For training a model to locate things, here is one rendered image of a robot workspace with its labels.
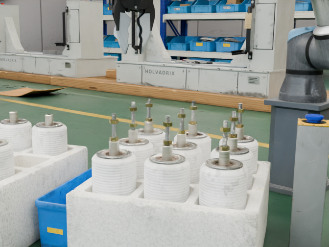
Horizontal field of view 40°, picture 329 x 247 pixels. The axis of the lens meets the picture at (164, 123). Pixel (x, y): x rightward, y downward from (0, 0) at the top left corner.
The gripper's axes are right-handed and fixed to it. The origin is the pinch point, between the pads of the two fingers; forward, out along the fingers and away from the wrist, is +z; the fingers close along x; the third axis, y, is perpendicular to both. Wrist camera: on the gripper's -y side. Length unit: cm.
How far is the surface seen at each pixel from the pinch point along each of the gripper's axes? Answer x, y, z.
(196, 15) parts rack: -290, 479, -29
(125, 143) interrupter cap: 2.6, -0.6, 21.9
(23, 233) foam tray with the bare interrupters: 25, 6, 43
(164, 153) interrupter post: 0.2, -16.6, 20.7
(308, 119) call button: -33.3, -21.6, 15.0
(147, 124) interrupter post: -7.2, 8.6, 19.9
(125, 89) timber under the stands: -97, 257, 44
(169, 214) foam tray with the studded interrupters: 2.3, -23.6, 30.8
